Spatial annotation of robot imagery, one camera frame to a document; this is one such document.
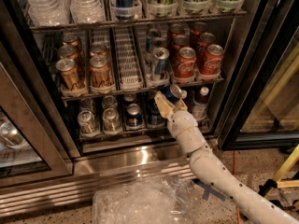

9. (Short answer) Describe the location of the white cap bottle right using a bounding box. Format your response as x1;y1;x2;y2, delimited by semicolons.
192;87;209;121

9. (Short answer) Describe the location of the gold can middle left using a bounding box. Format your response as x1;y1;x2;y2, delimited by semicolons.
58;45;81;63

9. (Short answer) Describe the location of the slim red bull can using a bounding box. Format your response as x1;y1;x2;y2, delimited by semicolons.
150;37;167;51
146;28;161;52
151;48;169;80

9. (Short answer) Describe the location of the stainless fridge base grille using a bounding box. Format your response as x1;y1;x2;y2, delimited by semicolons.
0;142;195;218

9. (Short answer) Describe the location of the gold can front left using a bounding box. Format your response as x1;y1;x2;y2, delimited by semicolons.
56;58;84;91

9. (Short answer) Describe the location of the slim red bull can front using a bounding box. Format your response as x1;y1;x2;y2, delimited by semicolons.
151;48;169;80

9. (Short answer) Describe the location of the clear water bottle right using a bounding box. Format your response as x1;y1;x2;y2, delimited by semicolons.
70;0;106;24

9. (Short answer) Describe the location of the slim red bull can middle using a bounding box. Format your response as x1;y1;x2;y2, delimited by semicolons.
150;37;167;51

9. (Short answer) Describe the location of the white cap bottle left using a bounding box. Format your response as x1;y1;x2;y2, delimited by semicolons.
181;90;188;100

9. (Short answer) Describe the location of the silver can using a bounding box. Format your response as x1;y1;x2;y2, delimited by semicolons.
102;95;118;110
78;110;97;134
79;98;94;113
103;108;121;132

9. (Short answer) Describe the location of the slim red bull can back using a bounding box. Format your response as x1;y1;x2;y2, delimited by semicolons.
146;28;161;52

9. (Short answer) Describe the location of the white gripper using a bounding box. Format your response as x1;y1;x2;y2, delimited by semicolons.
154;91;207;155

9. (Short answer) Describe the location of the red coca-cola can front left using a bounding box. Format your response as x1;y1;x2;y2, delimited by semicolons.
174;47;196;78

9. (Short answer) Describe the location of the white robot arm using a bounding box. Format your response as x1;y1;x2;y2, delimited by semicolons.
154;91;299;224

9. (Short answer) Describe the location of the gold can back right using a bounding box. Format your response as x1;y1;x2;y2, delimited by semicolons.
90;44;109;57

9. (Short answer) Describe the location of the gold can front right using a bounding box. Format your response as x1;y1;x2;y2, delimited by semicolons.
90;55;114;88

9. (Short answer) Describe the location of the red coca-cola can back right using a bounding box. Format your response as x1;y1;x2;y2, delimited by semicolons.
191;22;208;41

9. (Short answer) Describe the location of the green can top left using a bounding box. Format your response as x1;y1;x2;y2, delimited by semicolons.
146;0;177;18

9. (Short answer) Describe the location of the silver can front far left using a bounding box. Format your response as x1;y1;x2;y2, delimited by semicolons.
78;110;97;134

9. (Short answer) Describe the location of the red coca-cola can back left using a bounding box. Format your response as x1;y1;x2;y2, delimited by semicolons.
167;23;185;40

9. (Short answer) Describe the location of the blue tape cross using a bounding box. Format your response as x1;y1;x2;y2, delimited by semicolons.
193;179;226;202

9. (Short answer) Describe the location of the silver can back far left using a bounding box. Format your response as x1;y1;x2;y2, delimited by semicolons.
79;98;94;113

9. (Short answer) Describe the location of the red coca-cola can middle right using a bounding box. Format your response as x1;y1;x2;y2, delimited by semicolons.
196;32;216;56

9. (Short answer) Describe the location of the right glass fridge door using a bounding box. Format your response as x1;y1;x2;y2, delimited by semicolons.
215;0;299;150

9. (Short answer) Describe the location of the red coca-cola can middle left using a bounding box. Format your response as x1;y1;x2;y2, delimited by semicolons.
171;35;189;59

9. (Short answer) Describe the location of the gold can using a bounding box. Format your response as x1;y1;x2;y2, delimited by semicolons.
62;34;81;49
90;44;109;57
58;45;81;63
90;55;114;88
56;58;84;91

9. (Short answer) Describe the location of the red coca-cola can front right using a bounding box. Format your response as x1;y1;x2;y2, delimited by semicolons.
199;44;224;75

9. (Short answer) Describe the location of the red coca-cola can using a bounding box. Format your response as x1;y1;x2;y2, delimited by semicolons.
167;23;185;40
191;22;208;41
199;44;224;75
171;35;189;59
196;32;216;56
174;47;196;78

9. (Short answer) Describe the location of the white cap bottle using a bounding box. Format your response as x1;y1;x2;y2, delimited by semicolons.
181;90;188;100
192;87;209;121

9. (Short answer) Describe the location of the red bull can top shelf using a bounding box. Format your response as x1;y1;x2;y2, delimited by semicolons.
112;0;134;21

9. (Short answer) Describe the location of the empty white can tray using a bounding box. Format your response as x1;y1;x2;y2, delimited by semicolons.
113;27;144;91

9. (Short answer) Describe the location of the clear plastic bin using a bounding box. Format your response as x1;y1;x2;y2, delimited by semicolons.
93;176;196;224

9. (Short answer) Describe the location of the gold can back left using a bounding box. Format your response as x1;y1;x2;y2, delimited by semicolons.
62;34;81;49

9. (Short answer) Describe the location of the blue pepsi can left lane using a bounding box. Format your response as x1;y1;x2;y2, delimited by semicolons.
126;104;142;127

